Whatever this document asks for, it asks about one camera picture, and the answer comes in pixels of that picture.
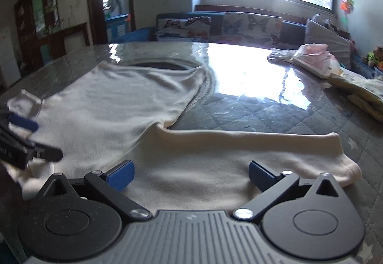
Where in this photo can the right butterfly cushion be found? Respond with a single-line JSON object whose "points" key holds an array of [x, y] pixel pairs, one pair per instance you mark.
{"points": [[251, 28]]}

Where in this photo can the pink plastic packet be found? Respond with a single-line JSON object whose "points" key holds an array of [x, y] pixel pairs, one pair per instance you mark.
{"points": [[317, 59]]}

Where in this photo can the small butterfly print pillow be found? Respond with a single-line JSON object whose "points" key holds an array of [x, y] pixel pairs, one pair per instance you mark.
{"points": [[179, 33]]}

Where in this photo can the butterfly print back cushion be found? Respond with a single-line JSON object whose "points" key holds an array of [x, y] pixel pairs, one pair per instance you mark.
{"points": [[182, 22]]}

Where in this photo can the white refrigerator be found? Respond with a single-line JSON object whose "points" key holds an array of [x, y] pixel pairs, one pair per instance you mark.
{"points": [[9, 54]]}

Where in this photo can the white plastic bag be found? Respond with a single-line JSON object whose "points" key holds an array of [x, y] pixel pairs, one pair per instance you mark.
{"points": [[279, 54]]}

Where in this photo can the colourful pinwheel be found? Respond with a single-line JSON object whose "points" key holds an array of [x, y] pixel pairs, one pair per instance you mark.
{"points": [[347, 7]]}

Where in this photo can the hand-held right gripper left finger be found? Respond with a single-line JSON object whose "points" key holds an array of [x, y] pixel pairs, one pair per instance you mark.
{"points": [[121, 175]]}

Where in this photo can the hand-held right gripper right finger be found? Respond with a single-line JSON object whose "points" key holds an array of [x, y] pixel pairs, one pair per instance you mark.
{"points": [[260, 175]]}

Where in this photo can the cream long-sleeved top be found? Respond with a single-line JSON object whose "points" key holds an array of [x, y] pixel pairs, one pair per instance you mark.
{"points": [[119, 108]]}

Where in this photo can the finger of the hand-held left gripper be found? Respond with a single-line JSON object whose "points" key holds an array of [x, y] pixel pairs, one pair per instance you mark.
{"points": [[48, 152], [22, 122]]}

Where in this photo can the blue low cabinet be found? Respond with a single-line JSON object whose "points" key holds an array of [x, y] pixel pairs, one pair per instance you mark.
{"points": [[118, 28]]}

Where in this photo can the round black induction cooker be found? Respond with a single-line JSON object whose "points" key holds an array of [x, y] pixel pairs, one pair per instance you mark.
{"points": [[161, 65]]}

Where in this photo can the grey pillow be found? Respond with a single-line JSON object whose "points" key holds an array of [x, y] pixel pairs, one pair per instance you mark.
{"points": [[326, 38]]}

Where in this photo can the blue sofa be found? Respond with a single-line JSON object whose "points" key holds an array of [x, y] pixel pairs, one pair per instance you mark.
{"points": [[293, 32]]}

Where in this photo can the colourful plush toy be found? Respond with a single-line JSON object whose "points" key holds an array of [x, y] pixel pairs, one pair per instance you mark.
{"points": [[374, 56]]}

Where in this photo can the yellow folded cloth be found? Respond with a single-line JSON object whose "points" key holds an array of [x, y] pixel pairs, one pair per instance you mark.
{"points": [[359, 87]]}

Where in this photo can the dark wooden display cabinet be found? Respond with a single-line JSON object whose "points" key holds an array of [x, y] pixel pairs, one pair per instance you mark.
{"points": [[36, 19]]}

